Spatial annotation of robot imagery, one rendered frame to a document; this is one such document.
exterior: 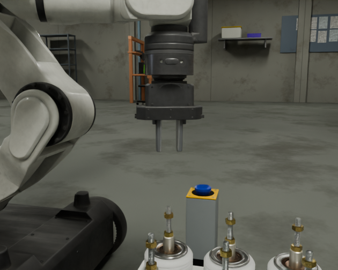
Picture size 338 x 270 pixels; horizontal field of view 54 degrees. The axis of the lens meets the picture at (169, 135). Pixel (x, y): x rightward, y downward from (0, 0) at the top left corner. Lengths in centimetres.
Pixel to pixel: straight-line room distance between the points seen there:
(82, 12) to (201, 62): 928
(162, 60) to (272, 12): 937
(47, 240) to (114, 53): 980
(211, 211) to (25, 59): 54
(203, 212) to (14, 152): 44
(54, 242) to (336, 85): 945
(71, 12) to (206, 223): 53
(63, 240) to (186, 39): 58
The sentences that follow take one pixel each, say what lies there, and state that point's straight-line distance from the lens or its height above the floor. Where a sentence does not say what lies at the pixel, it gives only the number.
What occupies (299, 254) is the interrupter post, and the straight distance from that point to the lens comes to 67.
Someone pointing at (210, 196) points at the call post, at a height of 31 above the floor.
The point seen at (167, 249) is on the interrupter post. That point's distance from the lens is 68.
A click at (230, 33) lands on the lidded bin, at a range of 926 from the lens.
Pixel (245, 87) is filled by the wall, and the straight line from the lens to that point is 973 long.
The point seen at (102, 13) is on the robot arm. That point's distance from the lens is 59.
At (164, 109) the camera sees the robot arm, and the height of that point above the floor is 53.
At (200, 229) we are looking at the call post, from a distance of 82.
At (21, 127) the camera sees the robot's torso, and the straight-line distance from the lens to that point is 77.
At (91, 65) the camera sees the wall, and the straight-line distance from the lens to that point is 1086.
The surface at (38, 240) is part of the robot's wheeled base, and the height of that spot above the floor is 19.
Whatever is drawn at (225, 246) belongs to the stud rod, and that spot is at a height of 34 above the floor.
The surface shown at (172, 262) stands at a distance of 66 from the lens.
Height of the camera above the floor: 58
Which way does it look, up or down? 9 degrees down
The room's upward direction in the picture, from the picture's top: straight up
